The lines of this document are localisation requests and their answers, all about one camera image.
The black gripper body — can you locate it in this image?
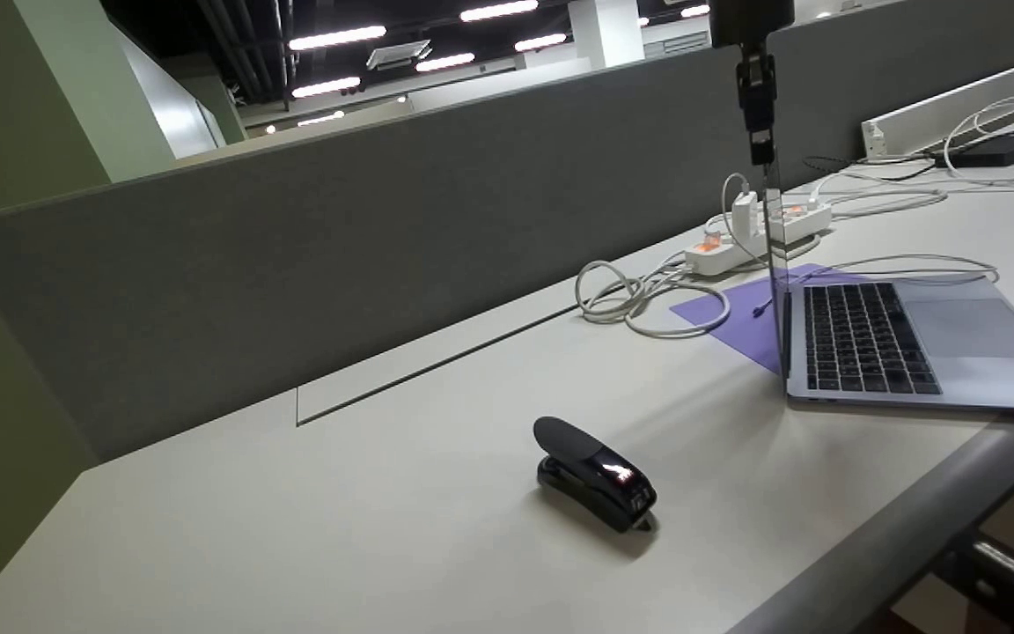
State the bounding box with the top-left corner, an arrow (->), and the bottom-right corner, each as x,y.
731,46 -> 781,134

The silver laptop with black screen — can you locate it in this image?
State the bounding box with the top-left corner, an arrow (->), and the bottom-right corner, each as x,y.
760,174 -> 1014,419

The white charger plug block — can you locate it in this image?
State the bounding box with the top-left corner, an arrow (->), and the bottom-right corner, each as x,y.
730,188 -> 766,247

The short gray desk partition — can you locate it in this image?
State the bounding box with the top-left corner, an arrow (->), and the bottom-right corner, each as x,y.
764,0 -> 1014,191

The white ceiling column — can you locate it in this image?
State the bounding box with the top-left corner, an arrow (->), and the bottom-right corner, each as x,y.
564,0 -> 646,70

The purple paper sheet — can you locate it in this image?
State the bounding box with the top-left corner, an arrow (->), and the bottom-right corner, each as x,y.
666,264 -> 1014,379

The fluorescent ceiling light tube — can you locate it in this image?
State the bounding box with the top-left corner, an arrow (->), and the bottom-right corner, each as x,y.
456,0 -> 541,29
510,29 -> 574,55
412,48 -> 479,77

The black power adapter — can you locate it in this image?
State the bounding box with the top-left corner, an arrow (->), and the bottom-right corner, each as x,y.
947,127 -> 1014,170

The black stapler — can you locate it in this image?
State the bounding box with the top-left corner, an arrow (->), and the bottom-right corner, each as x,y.
527,413 -> 661,534

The long gray desk partition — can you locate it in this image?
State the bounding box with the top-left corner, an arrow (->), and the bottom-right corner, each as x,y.
0,43 -> 772,466

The long white cable tray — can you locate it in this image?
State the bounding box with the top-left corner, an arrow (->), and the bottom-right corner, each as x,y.
860,55 -> 1014,166

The thin white laptop cable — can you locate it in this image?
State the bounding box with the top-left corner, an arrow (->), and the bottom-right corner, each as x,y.
801,250 -> 1002,287

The white power strip with cables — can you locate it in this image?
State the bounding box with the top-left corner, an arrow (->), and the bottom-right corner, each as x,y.
570,250 -> 736,346

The white cable bundle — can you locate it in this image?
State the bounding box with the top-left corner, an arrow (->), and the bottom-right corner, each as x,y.
815,91 -> 1014,220

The black under-desk bracket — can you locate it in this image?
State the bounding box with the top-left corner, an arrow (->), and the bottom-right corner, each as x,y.
940,532 -> 1014,634

